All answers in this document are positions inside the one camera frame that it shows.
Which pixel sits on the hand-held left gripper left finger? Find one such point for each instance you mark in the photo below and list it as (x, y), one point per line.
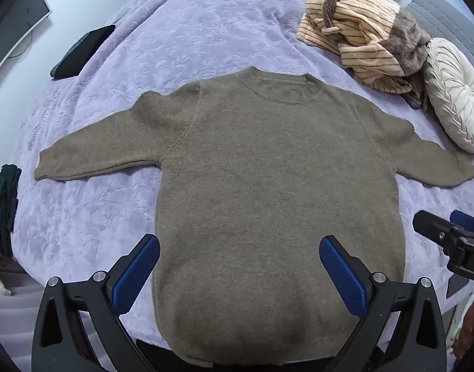
(138, 275)

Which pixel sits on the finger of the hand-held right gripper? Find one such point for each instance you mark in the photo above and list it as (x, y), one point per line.
(469, 223)
(434, 226)

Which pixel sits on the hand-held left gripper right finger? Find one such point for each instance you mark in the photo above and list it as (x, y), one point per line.
(341, 275)

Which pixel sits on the olive brown knit sweater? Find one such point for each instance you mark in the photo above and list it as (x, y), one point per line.
(268, 182)

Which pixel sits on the dark green hanging clothes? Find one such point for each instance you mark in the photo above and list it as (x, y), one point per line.
(6, 209)

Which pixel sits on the round cream pleated cushion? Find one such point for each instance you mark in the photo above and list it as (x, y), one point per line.
(454, 93)

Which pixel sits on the grey quilted headboard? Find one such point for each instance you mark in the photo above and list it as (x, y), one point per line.
(450, 19)

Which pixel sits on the beige striped plush garment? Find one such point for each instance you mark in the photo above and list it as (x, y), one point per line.
(361, 19)

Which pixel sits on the black folded cloth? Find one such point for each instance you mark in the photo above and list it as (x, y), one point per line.
(82, 52)

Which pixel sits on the lilac embossed blanket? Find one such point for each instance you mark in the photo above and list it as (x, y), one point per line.
(206, 38)

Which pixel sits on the curved grey monitor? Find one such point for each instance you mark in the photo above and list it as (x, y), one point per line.
(18, 27)

